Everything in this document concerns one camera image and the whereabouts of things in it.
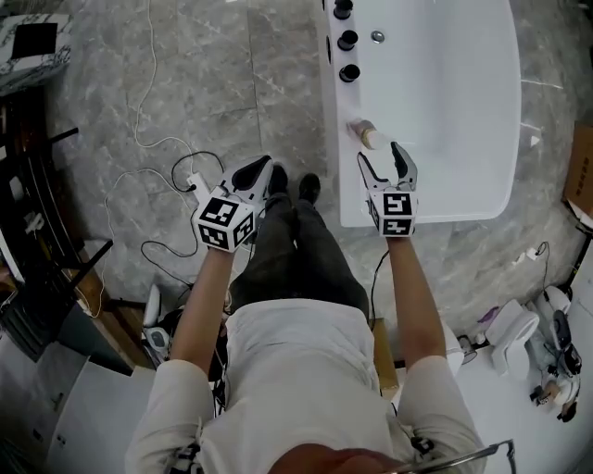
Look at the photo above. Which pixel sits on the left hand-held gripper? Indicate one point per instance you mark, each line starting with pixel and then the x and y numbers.
pixel 224 220

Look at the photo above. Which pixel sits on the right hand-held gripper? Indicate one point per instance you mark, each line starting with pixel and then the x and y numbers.
pixel 394 213

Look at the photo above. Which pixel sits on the small beige bottle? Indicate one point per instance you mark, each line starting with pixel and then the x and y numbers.
pixel 368 133

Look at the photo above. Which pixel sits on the white bathtub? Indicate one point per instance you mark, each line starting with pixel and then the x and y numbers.
pixel 440 116

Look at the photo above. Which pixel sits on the person's left forearm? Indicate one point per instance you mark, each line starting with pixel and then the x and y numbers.
pixel 204 305

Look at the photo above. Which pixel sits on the person's right forearm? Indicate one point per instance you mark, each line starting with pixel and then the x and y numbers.
pixel 414 301

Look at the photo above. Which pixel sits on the person's left black shoe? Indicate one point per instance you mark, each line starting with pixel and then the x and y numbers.
pixel 278 178

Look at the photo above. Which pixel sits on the person's black shoe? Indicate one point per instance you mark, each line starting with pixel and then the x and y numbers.
pixel 278 178
pixel 309 186

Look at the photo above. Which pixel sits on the person's right black shoe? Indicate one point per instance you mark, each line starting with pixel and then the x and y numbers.
pixel 309 186

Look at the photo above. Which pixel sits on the person's dark trousers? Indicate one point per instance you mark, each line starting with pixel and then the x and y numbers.
pixel 296 259

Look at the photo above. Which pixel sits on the black faucet knob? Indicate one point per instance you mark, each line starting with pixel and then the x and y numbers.
pixel 343 7
pixel 349 74
pixel 347 40

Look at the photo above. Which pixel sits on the white power adapter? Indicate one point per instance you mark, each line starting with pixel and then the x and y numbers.
pixel 528 254

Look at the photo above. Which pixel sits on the purple small item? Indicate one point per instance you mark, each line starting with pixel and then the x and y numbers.
pixel 487 315

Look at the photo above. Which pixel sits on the brown cardboard box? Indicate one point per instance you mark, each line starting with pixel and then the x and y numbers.
pixel 581 176

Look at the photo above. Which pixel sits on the white toilet model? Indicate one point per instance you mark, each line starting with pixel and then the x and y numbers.
pixel 512 338

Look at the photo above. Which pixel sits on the person's white shirt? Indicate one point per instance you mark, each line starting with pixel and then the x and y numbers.
pixel 306 379

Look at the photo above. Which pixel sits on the white round appliance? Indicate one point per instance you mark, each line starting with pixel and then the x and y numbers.
pixel 553 301

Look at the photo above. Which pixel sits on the black metal rack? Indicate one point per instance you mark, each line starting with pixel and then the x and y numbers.
pixel 37 222

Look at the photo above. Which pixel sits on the marble pattern cabinet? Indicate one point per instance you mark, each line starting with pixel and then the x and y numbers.
pixel 41 60

